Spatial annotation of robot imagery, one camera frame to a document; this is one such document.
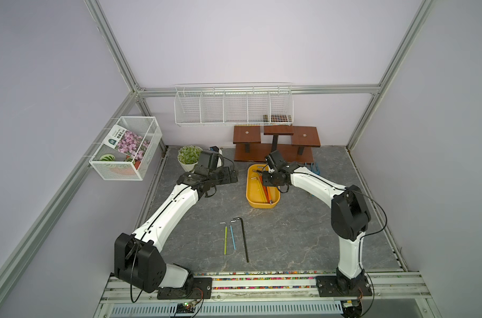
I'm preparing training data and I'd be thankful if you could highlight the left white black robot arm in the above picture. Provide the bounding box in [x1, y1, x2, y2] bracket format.
[114, 166, 238, 299]

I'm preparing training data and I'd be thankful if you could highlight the thin black hex key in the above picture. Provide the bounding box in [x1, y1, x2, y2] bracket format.
[232, 217, 250, 263]

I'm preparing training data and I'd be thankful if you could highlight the white wire wall basket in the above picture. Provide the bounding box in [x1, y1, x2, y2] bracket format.
[89, 116, 162, 181]

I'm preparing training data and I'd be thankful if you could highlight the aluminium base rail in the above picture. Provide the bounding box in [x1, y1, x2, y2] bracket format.
[94, 271, 441, 317]

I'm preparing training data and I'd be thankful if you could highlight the brown wooden tiered stand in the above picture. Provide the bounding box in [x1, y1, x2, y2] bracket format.
[233, 125, 321, 164]

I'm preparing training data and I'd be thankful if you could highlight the yellow hex key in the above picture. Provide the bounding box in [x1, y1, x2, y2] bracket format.
[250, 177, 267, 203]

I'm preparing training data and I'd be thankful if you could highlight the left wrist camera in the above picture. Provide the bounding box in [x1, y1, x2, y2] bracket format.
[194, 146, 223, 175]

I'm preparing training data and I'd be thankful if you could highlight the long white wire shelf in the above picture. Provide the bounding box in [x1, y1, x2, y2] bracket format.
[174, 82, 294, 126]

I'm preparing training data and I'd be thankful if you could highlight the yellow plastic storage box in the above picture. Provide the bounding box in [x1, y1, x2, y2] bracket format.
[246, 164, 281, 209]

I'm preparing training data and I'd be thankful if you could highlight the flower seed packet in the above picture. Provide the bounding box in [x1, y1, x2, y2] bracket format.
[102, 125, 150, 161]

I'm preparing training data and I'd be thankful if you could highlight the orange hex key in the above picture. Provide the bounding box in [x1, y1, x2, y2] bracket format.
[255, 170, 270, 204]

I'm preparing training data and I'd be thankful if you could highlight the blue toy garden rake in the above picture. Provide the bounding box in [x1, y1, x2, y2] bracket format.
[305, 162, 320, 176]

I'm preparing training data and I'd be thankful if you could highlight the white pot green plant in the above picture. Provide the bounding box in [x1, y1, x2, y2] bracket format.
[177, 145, 202, 172]

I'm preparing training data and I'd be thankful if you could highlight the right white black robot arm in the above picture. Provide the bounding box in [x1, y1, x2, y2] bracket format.
[262, 151, 374, 299]

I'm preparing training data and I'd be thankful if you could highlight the green small hex key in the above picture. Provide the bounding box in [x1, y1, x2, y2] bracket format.
[220, 222, 228, 258]

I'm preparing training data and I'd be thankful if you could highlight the red long hex key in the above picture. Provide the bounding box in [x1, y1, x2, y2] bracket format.
[262, 185, 273, 204]

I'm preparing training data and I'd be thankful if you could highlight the small dark tray in shelf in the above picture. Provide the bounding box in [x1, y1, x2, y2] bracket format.
[263, 114, 293, 125]

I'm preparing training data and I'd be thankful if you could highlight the blue small hex key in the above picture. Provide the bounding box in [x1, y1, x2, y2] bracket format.
[229, 221, 237, 251]

